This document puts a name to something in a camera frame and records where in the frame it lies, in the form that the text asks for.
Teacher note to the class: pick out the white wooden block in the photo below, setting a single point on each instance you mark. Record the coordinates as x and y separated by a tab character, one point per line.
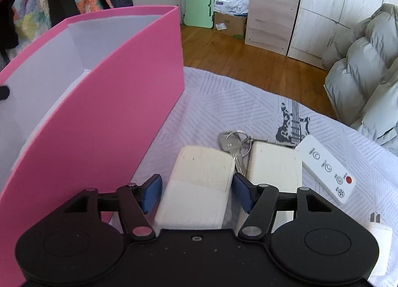
273	165
196	181

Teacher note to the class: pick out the pink cardboard box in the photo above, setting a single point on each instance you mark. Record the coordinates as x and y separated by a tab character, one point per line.
93	134

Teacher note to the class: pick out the white remote control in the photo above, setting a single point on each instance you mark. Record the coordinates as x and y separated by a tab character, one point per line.
323	162

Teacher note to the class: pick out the plastic wrapped packs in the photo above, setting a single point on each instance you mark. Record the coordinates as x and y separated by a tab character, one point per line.
231	2

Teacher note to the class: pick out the floral quilt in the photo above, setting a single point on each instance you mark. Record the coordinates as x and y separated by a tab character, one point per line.
31	13

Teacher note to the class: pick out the light wooden wardrobe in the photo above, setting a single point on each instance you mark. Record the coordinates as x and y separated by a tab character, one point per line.
329	10

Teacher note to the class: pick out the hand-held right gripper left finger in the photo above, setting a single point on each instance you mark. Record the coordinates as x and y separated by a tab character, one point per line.
151	194

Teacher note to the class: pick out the brown cardboard box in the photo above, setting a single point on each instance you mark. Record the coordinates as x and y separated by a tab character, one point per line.
231	24

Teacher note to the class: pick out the green folding table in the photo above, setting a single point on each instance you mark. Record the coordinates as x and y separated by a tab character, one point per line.
197	4

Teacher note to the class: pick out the wooden shelf cabinet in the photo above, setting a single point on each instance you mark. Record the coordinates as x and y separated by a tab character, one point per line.
270	22

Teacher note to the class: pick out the bunch of silver keys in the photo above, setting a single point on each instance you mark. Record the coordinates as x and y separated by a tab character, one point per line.
228	145

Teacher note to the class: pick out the grey puffer jacket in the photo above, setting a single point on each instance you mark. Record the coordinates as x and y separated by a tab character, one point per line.
363	66

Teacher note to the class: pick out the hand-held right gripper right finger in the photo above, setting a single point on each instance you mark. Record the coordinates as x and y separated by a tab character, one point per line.
243	194

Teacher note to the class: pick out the white charger plug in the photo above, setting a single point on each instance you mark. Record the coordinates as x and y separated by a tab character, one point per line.
381	243

